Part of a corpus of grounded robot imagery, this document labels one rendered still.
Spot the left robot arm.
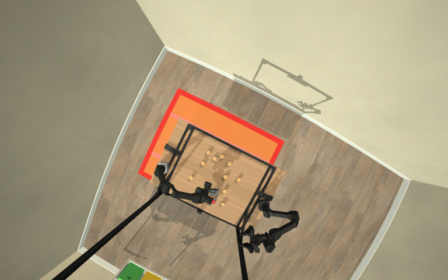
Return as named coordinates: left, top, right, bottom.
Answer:
left=154, top=164, right=213, bottom=205

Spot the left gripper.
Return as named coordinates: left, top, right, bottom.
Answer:
left=201, top=181, right=212, bottom=195

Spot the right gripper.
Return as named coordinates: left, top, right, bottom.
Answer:
left=239, top=226, right=262, bottom=254

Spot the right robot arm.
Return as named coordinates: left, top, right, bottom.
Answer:
left=253, top=203, right=300, bottom=253

